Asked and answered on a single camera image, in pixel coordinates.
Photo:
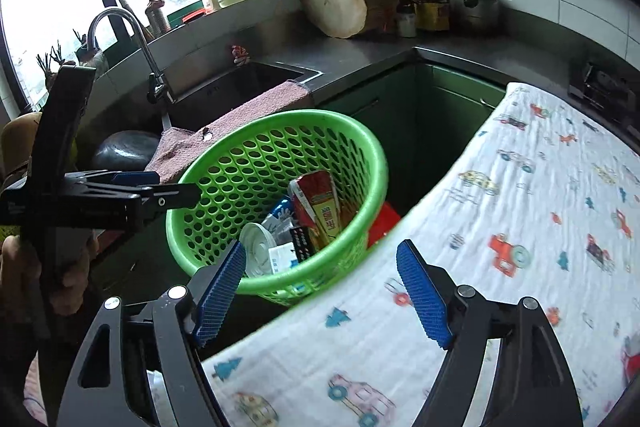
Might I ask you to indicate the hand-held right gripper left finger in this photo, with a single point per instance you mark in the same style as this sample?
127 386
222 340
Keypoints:
222 297

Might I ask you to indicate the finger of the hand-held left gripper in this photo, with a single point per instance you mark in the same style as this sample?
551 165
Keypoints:
135 202
67 117

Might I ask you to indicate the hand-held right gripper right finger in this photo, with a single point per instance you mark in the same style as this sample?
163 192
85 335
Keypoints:
425 302

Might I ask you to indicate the dented silver blue can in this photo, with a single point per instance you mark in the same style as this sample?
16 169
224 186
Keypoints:
260 247

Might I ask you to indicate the white milk carton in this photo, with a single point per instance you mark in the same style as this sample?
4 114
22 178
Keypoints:
281 261

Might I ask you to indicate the green plastic basket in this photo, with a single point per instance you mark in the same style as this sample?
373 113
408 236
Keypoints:
240 167

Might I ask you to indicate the large red snack packet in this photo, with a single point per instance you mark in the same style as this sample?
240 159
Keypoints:
320 207

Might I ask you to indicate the person's left hand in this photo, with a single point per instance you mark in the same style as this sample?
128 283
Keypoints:
75 279

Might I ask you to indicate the dark round bowl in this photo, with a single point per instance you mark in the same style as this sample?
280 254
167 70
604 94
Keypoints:
122 149

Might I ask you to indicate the sprouting root vegetable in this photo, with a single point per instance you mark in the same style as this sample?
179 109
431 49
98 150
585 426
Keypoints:
50 64
84 47

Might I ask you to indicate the red plastic object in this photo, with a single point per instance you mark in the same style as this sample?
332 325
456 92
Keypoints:
382 223

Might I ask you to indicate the steel kitchen faucet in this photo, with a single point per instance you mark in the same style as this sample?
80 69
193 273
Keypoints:
145 42

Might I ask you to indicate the ribbed metal cup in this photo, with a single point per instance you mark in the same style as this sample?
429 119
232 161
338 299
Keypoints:
156 16

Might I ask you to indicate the pink towel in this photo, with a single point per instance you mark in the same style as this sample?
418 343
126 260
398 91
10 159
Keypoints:
240 113

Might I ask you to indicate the printed cartoon cloth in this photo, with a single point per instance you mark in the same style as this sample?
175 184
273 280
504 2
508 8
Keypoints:
525 187

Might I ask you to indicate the steel kitchen sink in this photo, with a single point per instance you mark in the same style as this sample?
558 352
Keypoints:
240 79

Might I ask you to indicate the green kitchen cabinet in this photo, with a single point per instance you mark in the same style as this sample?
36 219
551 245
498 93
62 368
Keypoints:
440 132

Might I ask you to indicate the colourful scrubber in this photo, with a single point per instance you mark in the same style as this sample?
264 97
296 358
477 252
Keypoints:
240 55

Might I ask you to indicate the black gas stove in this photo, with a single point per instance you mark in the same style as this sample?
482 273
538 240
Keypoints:
602 89

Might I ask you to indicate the white jar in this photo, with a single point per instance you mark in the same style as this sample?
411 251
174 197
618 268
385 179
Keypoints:
406 23

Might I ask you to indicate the yellow utensil container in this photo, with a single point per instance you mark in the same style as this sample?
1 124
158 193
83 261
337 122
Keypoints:
432 16

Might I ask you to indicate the steel pressure cooker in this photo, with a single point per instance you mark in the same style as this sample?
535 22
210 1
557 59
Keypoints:
475 9

